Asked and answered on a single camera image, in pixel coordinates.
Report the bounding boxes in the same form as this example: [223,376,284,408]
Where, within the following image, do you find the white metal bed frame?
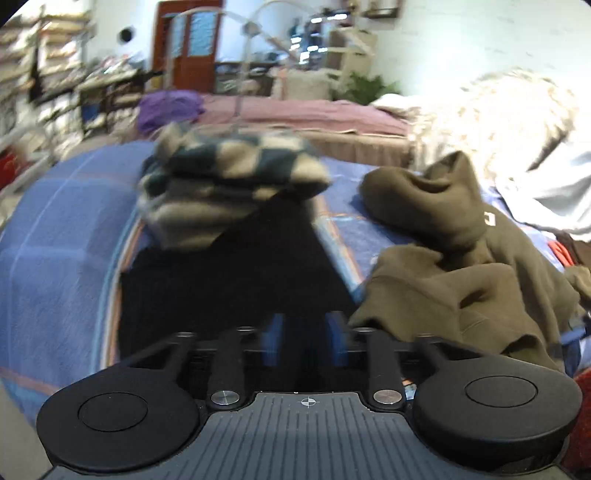
[164,0,375,118]

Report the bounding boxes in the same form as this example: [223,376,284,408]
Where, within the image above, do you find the blue plaid bed sheet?
[0,141,591,407]

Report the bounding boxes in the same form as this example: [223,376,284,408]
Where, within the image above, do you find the brown wooden door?
[152,0,227,93]

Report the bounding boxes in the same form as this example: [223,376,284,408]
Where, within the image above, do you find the orange cloth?
[549,240,575,269]

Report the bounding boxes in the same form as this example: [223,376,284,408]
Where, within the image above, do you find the olive green hoodie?
[348,150,591,374]

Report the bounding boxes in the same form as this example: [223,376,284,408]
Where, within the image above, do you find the cluttered dark desk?
[78,55,162,136]

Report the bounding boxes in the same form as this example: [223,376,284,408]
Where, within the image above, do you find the beige patterned duvet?
[409,68,580,185]

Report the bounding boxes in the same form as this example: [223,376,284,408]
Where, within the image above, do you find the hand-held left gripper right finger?
[323,311,483,412]

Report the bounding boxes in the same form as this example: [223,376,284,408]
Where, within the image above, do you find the black garment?
[117,198,365,393]

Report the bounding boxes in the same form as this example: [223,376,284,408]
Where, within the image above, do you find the dark low cabinet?
[215,60,274,96]

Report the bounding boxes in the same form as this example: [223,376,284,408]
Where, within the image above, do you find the green potted plant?
[332,71,400,106]

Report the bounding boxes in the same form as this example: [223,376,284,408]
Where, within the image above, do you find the green beige checkered garment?
[136,122,333,250]

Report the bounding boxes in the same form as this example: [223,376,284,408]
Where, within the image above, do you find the cluttered wall shelves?
[0,9,98,134]

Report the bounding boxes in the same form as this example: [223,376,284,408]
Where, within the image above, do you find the pink bedspread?
[194,95,414,167]

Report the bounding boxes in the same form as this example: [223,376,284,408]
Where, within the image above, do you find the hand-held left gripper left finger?
[122,313,289,412]

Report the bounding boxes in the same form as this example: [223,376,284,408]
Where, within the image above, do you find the beige cushion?
[277,69,333,101]

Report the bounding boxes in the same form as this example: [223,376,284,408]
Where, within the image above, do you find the purple cloth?
[137,89,207,134]

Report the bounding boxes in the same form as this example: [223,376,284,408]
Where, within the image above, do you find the white cloth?
[496,124,591,236]

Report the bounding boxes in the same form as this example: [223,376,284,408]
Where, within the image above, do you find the red cloth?
[561,364,591,476]

